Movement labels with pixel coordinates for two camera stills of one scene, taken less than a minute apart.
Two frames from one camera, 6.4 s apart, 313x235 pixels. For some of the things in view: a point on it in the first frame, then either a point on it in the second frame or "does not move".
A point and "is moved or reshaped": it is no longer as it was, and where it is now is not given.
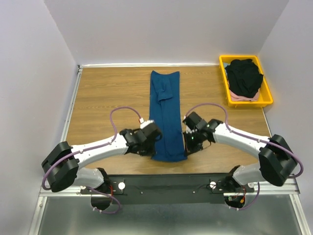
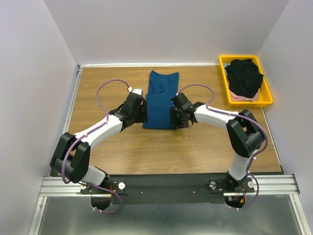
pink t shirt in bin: [235, 97] does not move
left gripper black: [150, 152] → [143, 117]
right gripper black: [189, 148] → [173, 121]
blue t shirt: [165, 110] is moved or reshaped
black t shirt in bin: [244, 77] does not move
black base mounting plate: [167, 188] does not move
